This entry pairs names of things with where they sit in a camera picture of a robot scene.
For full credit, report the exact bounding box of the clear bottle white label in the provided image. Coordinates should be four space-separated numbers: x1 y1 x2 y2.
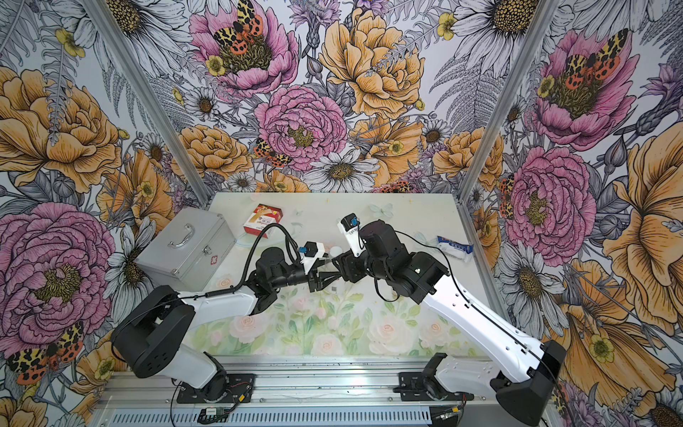
319 257 346 292

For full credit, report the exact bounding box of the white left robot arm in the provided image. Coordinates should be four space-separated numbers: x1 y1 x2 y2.
111 247 341 402

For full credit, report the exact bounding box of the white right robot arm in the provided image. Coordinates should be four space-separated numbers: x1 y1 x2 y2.
336 213 567 426

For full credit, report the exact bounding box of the blue white bandage packet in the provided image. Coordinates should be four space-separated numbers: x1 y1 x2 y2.
437 236 474 263

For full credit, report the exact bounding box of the red cigarette box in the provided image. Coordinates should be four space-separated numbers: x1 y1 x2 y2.
243 204 283 236

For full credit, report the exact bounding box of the silver metal case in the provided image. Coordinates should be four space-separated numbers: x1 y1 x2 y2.
135 207 236 292

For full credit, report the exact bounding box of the small green circuit board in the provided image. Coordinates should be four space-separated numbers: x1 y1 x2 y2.
197 407 231 425

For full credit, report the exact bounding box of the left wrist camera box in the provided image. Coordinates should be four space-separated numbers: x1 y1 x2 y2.
299 241 325 274

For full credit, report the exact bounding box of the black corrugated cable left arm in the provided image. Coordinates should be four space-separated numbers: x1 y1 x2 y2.
205 222 300 297

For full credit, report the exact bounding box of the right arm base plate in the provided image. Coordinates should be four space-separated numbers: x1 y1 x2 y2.
392 372 475 402

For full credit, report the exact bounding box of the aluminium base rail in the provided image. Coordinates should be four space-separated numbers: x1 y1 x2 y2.
90 355 520 426

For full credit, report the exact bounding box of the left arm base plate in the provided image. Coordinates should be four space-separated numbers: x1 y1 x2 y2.
176 373 256 404

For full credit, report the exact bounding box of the right aluminium corner post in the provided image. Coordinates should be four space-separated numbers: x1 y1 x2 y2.
457 0 561 203

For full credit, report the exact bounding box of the aluminium corner post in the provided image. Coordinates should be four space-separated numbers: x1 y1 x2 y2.
84 1 212 209
457 0 561 203

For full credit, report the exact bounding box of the left aluminium corner post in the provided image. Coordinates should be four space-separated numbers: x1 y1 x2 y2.
84 1 212 209

